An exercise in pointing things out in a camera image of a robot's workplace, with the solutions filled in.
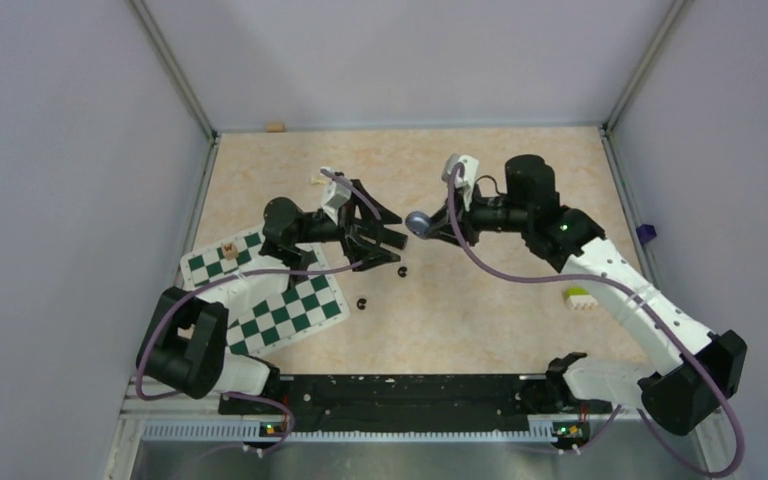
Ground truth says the purple small object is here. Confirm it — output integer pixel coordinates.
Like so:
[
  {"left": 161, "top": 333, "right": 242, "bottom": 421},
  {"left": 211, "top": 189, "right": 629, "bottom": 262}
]
[{"left": 635, "top": 224, "right": 658, "bottom": 245}]

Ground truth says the lavender earbud charging case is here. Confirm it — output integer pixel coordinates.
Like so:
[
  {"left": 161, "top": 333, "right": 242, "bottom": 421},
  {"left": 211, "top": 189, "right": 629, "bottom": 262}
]
[{"left": 404, "top": 211, "right": 432, "bottom": 238}]

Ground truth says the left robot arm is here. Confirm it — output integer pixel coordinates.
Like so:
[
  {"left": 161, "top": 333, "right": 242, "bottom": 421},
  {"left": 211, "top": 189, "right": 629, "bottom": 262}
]
[{"left": 135, "top": 170, "right": 406, "bottom": 414}]

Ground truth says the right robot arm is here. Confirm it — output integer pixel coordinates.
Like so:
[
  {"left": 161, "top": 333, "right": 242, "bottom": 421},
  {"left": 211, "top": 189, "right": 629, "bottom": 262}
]
[{"left": 406, "top": 154, "right": 747, "bottom": 438}]

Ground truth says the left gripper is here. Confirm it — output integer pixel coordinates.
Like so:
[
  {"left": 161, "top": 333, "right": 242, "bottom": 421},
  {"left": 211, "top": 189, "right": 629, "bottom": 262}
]
[{"left": 293, "top": 180, "right": 401, "bottom": 270}]

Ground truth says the cork stopper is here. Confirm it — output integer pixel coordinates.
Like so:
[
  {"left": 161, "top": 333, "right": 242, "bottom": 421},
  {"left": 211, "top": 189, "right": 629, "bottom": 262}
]
[{"left": 264, "top": 122, "right": 286, "bottom": 133}]

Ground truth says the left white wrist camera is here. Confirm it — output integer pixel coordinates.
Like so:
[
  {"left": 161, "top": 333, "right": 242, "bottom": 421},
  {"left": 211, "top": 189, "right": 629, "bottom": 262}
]
[{"left": 320, "top": 180, "right": 352, "bottom": 225}]

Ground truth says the wooden letter cube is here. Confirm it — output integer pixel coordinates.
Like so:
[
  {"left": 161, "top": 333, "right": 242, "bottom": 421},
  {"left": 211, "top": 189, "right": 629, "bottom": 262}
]
[{"left": 220, "top": 243, "right": 239, "bottom": 259}]

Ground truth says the green white chessboard mat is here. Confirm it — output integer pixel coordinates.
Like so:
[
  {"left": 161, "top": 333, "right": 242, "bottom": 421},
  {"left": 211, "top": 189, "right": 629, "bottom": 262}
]
[{"left": 179, "top": 226, "right": 350, "bottom": 357}]

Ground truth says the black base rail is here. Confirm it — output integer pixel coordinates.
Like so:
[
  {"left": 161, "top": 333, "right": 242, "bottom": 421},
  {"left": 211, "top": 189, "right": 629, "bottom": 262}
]
[{"left": 218, "top": 374, "right": 613, "bottom": 437}]

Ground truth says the black glitter microphone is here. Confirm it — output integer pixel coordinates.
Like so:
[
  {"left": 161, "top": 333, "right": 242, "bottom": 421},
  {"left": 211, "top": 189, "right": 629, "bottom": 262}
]
[{"left": 382, "top": 228, "right": 408, "bottom": 250}]

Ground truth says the green white toy brick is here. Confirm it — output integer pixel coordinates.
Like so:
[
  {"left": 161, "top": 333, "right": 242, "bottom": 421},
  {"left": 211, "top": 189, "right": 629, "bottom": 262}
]
[{"left": 562, "top": 286, "right": 599, "bottom": 310}]

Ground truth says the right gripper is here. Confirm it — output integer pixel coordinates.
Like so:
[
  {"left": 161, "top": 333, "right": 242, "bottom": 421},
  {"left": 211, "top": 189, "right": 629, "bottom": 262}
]
[{"left": 427, "top": 181, "right": 532, "bottom": 247}]

